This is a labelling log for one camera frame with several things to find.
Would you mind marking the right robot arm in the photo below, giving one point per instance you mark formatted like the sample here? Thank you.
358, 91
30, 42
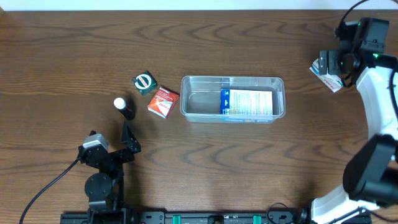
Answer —
368, 182

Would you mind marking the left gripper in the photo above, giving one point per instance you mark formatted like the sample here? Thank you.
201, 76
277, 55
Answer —
129, 150

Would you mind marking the dark bottle white cap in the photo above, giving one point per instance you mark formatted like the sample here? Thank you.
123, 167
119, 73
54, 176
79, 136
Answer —
121, 105

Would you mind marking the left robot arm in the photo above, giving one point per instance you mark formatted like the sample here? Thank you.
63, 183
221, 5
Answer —
105, 189

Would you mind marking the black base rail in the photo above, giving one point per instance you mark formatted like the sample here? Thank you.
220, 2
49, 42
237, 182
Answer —
273, 216

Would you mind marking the blue cartoon medicine box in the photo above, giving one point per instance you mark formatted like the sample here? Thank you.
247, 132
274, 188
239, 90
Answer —
247, 103

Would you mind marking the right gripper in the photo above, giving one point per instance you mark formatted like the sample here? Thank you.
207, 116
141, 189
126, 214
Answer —
334, 67

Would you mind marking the green Zam-Buk box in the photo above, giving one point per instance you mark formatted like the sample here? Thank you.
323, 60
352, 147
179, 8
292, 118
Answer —
144, 83

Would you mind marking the white Panadol box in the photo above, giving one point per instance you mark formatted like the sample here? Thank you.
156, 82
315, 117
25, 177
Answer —
333, 82

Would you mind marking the clear plastic container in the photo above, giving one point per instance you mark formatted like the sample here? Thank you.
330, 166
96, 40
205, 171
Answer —
200, 97

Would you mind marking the red Panadol box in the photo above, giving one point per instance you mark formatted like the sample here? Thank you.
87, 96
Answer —
163, 102

